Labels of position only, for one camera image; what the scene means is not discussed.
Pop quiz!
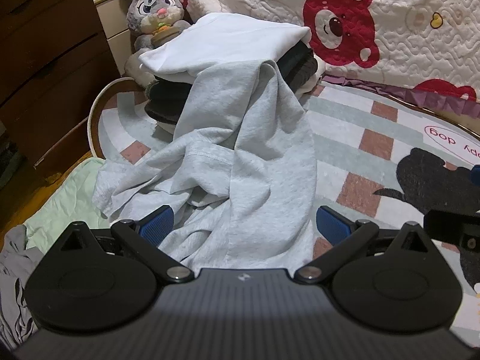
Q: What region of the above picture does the brown wooden dresser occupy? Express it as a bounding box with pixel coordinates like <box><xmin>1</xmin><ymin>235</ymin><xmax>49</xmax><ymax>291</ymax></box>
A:
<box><xmin>0</xmin><ymin>0</ymin><xmax>124</xmax><ymax>188</ymax></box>

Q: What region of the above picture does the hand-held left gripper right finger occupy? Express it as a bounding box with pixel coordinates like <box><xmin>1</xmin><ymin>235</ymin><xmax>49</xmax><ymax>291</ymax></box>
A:
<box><xmin>293</xmin><ymin>205</ymin><xmax>432</xmax><ymax>284</ymax></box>

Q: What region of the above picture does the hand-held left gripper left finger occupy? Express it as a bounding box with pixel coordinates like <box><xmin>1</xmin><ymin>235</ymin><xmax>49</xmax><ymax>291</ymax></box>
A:
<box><xmin>60</xmin><ymin>205</ymin><xmax>195</xmax><ymax>284</ymax></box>

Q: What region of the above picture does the black folded garment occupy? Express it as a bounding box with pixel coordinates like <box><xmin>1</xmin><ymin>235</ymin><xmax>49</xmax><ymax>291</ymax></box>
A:
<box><xmin>148</xmin><ymin>43</ymin><xmax>316</xmax><ymax>100</ymax></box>

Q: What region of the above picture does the cream nightstand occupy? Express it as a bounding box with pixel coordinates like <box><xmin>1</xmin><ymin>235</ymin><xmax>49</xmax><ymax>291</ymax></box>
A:
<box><xmin>94</xmin><ymin>0</ymin><xmax>136</xmax><ymax>76</ymax></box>

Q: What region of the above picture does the grey crumpled garment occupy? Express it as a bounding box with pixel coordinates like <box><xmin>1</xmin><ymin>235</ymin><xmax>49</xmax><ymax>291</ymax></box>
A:
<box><xmin>0</xmin><ymin>225</ymin><xmax>42</xmax><ymax>349</ymax></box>

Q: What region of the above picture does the light grey sweatshirt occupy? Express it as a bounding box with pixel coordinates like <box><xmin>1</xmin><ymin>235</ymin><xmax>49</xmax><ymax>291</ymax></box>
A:
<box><xmin>92</xmin><ymin>60</ymin><xmax>317</xmax><ymax>271</ymax></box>

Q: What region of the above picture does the dark grey folded garment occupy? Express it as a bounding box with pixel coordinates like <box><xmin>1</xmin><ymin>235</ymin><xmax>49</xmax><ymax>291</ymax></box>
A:
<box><xmin>144</xmin><ymin>56</ymin><xmax>319</xmax><ymax>124</ymax></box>

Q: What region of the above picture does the white folded garment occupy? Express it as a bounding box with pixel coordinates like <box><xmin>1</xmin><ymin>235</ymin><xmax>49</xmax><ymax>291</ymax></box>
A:
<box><xmin>139</xmin><ymin>12</ymin><xmax>312</xmax><ymax>83</ymax></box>

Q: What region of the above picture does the bear print quilted bedspread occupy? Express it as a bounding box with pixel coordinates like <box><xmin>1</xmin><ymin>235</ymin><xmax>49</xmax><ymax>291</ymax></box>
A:
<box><xmin>165</xmin><ymin>0</ymin><xmax>480</xmax><ymax>102</ymax></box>

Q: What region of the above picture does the light green cloth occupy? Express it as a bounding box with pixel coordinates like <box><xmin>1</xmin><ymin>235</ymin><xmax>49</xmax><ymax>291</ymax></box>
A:
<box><xmin>24</xmin><ymin>157</ymin><xmax>109</xmax><ymax>241</ymax></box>

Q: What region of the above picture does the grey rabbit plush toy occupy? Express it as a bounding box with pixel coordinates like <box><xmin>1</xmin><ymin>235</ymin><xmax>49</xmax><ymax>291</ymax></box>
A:
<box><xmin>124</xmin><ymin>0</ymin><xmax>192</xmax><ymax>87</ymax></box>

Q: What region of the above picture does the checkered dog print rug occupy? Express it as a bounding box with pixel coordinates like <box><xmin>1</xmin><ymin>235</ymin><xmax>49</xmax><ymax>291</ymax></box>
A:
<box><xmin>90</xmin><ymin>77</ymin><xmax>480</xmax><ymax>297</ymax></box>

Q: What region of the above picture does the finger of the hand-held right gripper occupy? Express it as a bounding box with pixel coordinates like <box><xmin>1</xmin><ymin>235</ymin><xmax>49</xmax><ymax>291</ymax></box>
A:
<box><xmin>424</xmin><ymin>210</ymin><xmax>480</xmax><ymax>250</ymax></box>
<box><xmin>455</xmin><ymin>164</ymin><xmax>480</xmax><ymax>196</ymax></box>

